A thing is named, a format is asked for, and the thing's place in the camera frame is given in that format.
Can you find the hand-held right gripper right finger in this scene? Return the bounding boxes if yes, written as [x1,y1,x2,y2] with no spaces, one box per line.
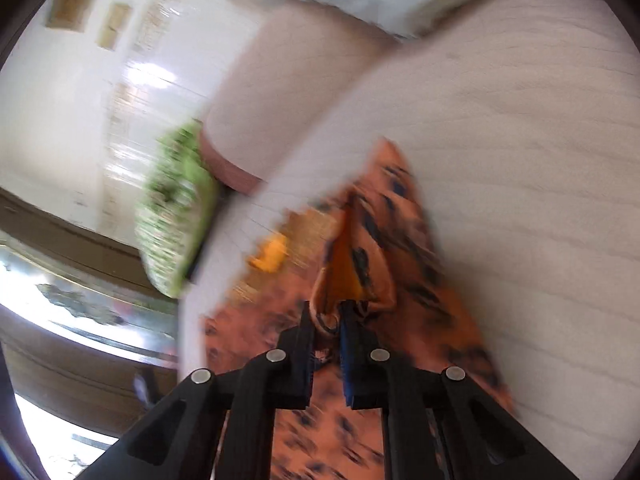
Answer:
[339,300,582,480]

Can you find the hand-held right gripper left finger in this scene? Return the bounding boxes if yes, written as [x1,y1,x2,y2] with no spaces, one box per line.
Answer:
[75,301,316,480]

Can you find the orange floral garment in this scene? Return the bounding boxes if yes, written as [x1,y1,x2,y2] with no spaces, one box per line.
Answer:
[202,137,516,480]

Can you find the green checkered quilt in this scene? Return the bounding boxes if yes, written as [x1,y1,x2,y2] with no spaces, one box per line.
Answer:
[135,120,222,299]

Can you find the wooden door with stained glass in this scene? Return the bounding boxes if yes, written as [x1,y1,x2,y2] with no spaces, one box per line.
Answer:
[0,186,182,463]

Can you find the pink quilted mattress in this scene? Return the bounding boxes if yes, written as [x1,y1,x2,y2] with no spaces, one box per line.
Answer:
[176,0,640,466]

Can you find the pink sofa backrest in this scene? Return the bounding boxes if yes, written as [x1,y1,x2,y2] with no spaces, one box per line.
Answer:
[199,6,403,197]

